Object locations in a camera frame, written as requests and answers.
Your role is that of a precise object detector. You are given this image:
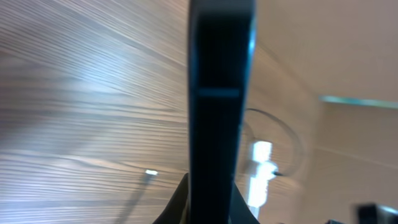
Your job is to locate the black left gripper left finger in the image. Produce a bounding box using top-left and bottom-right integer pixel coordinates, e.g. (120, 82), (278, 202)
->
(153, 173), (189, 224)

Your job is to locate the white power strip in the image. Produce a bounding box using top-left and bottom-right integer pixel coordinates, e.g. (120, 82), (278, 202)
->
(247, 141), (278, 219)

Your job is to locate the black smartphone blue screen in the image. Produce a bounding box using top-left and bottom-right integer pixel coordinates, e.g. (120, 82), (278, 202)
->
(187, 0), (256, 223)

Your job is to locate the black charger cable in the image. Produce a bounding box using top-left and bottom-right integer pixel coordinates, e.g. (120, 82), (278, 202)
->
(136, 108), (305, 224)

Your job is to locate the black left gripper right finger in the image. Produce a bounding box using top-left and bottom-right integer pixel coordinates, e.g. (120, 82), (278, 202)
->
(231, 184), (259, 224)

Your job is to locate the cardboard box wall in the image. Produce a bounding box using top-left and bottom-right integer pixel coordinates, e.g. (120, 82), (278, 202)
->
(251, 1), (397, 223)

